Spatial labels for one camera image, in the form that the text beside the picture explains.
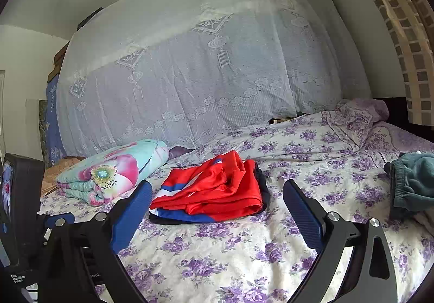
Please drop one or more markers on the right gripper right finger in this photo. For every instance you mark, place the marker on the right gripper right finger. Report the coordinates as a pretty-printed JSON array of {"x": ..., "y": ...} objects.
[{"x": 307, "y": 213}]

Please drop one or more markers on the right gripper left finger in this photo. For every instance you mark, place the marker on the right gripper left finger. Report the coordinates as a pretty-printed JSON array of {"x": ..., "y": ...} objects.
[{"x": 127, "y": 214}]

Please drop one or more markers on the red blue white track pants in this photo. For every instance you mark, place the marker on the red blue white track pants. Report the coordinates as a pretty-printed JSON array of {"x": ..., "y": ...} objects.
[{"x": 215, "y": 181}]

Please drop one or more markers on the folded floral teal quilt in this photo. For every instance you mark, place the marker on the folded floral teal quilt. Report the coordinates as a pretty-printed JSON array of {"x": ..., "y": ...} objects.
[{"x": 101, "y": 178}]

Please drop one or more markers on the folded black pants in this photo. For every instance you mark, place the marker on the folded black pants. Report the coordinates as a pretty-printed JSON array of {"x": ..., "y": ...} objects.
[{"x": 255, "y": 200}]

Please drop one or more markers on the brown orange pillow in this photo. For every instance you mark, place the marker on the brown orange pillow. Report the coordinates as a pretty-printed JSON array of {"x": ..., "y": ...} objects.
[{"x": 49, "y": 183}]

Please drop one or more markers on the purple floral bed sheet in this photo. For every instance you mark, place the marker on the purple floral bed sheet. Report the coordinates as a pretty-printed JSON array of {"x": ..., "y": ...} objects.
[{"x": 335, "y": 158}]

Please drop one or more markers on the teal green garment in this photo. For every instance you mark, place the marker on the teal green garment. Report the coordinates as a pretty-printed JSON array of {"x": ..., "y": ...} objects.
[{"x": 411, "y": 184}]

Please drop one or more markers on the white lace cover cloth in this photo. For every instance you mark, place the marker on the white lace cover cloth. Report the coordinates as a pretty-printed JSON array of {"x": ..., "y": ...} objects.
[{"x": 184, "y": 71}]

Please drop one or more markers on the checkered beige curtain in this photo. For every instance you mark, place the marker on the checkered beige curtain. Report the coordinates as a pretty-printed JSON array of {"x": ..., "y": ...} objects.
[{"x": 410, "y": 26}]

